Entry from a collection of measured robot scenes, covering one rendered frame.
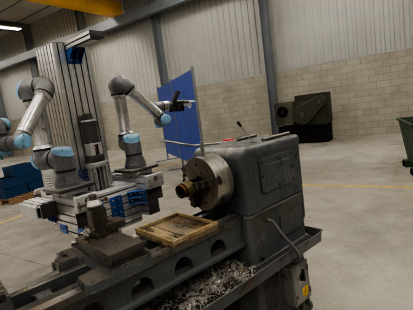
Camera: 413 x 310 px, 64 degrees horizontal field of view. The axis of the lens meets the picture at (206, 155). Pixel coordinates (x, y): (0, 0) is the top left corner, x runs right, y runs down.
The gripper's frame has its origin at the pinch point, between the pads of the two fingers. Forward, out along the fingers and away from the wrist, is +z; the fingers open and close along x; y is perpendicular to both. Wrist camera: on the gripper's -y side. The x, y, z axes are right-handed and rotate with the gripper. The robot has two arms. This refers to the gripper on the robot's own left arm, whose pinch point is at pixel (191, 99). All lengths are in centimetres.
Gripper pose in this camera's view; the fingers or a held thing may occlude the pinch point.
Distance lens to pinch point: 267.2
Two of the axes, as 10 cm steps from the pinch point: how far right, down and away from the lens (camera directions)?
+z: 8.8, -1.8, 4.4
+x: 4.7, 2.0, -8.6
